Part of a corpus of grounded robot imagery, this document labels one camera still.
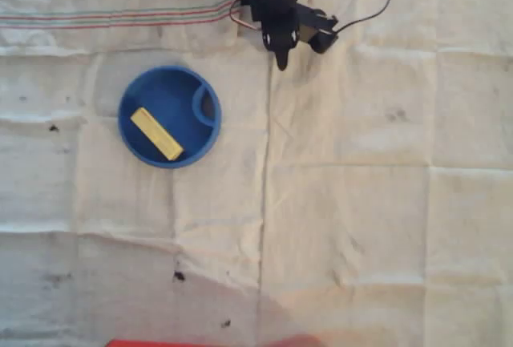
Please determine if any blue plastic bowl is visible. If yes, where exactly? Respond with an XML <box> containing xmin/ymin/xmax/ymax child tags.
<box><xmin>117</xmin><ymin>65</ymin><xmax>223</xmax><ymax>170</ymax></box>

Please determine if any pink ribbon servo cable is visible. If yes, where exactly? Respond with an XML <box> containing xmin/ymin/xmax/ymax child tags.
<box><xmin>229</xmin><ymin>0</ymin><xmax>269</xmax><ymax>30</ymax></box>

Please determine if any cream cloth with striped band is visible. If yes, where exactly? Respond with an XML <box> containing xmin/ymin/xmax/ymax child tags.
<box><xmin>0</xmin><ymin>0</ymin><xmax>513</xmax><ymax>347</ymax></box>

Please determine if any yellow rectangular block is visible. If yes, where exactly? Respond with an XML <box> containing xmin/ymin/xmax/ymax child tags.
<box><xmin>129</xmin><ymin>107</ymin><xmax>185</xmax><ymax>162</ymax></box>

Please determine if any red flat object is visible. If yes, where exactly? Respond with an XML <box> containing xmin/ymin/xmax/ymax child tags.
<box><xmin>104</xmin><ymin>337</ymin><xmax>325</xmax><ymax>347</ymax></box>

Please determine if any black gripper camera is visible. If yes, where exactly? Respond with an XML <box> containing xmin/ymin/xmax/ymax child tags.
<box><xmin>298</xmin><ymin>3</ymin><xmax>341</xmax><ymax>55</ymax></box>

